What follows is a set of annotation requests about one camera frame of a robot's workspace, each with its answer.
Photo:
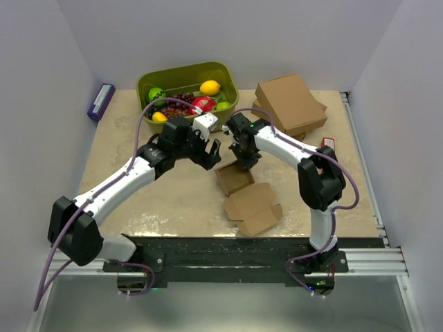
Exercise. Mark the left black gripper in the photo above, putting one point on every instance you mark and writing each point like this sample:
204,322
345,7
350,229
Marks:
209,160

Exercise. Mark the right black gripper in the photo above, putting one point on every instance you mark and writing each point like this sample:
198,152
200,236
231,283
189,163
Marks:
246,164

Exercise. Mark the brown cardboard box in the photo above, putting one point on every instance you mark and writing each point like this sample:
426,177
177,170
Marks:
251,205

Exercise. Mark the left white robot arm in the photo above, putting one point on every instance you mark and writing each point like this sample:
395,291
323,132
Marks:
74,224

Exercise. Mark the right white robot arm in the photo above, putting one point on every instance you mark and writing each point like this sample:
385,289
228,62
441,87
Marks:
320,179

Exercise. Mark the top folded cardboard box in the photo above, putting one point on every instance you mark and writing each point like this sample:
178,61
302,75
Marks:
285,91

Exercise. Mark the red flat box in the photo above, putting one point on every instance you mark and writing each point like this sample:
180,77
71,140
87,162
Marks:
328,142

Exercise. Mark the purple white small box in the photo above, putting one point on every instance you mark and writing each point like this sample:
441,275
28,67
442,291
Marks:
101,102

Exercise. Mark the small green lime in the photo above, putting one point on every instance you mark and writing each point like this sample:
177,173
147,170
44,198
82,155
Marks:
222,105

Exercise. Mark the red dragon fruit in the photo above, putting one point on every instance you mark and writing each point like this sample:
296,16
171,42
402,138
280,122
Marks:
205,103

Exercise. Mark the purple grape bunch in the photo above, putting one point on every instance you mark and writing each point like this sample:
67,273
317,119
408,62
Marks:
173,109

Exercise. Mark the yellow lemon back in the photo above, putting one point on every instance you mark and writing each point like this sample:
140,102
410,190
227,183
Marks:
210,88

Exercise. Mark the yellow lemon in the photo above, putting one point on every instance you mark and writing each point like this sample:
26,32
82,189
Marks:
210,88
159,117

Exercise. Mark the yellow lemon front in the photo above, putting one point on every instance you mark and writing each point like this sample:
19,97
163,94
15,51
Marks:
159,117

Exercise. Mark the olive green plastic basket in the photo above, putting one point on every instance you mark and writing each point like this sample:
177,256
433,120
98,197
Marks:
188,79

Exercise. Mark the green round fruit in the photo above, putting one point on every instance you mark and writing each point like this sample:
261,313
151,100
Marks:
156,94

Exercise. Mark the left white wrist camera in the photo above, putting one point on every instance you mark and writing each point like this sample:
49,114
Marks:
205,124

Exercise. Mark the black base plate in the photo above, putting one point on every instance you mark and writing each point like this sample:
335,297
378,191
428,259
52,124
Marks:
236,260

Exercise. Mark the aluminium frame rail right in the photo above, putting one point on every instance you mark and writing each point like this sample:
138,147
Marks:
373,201

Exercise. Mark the aluminium frame rail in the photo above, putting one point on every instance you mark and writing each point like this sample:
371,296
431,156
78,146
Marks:
373,201
367,262

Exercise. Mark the aluminium frame rail front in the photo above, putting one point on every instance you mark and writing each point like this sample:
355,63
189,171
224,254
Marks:
367,262

